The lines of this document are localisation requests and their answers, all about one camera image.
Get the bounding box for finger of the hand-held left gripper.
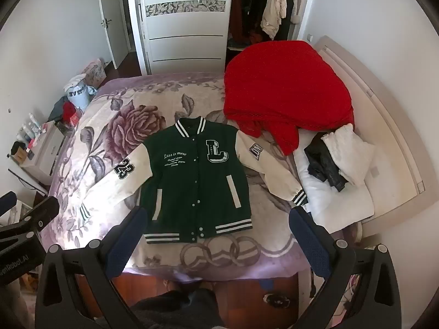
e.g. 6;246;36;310
0;192;17;216
0;196;60;239

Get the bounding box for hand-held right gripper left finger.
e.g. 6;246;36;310
34;206;149;329

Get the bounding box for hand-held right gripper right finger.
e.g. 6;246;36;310
289;206;403;329

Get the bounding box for green and white varsity jacket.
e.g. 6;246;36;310
77;117;309;245

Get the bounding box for dark hanging clothes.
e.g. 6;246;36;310
226;0;271;50

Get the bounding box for white pillow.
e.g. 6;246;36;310
293;144;375;233

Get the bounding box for white nightstand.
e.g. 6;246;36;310
19;120;67;186

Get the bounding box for dark slipper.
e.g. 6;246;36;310
262;293;292;307

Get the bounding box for cluster of small bottles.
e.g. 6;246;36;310
19;113;47;141

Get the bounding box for black leather jacket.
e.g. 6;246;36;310
304;132;347;192

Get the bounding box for person's grey trousers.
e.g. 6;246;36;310
132;290;223;329

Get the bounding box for white fleece garment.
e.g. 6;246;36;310
320;123;376;187

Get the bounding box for grey cloth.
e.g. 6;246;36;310
48;96;71;122

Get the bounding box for red cloth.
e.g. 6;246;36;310
62;102;81;124

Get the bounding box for white printed bag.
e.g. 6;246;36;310
63;73;98;114

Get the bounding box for floral storage box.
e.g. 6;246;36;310
84;58;105;88

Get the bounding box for beige bed headboard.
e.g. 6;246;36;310
310;36;429;239

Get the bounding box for red blanket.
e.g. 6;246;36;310
223;40;355;156

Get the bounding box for white room door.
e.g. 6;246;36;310
96;0;133;69

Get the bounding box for white wardrobe sliding door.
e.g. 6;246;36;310
126;0;237;75

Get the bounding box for beige hanging coat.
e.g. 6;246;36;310
261;0;292;40

